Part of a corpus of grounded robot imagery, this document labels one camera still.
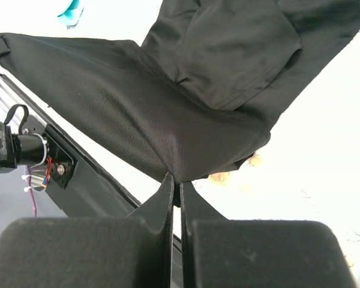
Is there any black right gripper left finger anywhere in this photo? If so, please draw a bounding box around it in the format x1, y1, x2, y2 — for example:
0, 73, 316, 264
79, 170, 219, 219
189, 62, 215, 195
0, 174, 175, 287

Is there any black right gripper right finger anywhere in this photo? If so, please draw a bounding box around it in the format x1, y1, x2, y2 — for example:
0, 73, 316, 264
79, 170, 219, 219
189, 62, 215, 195
179, 182, 356, 288

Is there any black t shirt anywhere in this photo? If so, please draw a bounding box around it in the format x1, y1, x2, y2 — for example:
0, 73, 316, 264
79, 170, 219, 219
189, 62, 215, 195
0, 1, 360, 182

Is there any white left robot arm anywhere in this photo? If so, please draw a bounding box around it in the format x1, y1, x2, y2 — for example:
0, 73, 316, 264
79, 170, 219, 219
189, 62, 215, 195
0, 104, 49, 173

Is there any floral patterned table mat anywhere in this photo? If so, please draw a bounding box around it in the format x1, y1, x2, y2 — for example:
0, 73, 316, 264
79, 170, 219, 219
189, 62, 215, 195
0, 1, 360, 269

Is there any folded teal t shirt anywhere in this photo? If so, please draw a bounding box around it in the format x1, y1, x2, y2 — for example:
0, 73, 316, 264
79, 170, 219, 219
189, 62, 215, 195
58, 0, 85, 29

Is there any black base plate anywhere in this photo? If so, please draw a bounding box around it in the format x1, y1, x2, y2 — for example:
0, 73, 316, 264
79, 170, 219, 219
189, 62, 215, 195
5, 74, 184, 288

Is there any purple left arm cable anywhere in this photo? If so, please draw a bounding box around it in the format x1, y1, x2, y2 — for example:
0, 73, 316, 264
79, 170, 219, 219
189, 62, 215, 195
0, 166, 38, 256

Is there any aluminium frame rail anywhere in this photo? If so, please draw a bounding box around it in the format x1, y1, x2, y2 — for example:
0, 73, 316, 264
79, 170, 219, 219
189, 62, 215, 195
0, 74, 25, 122

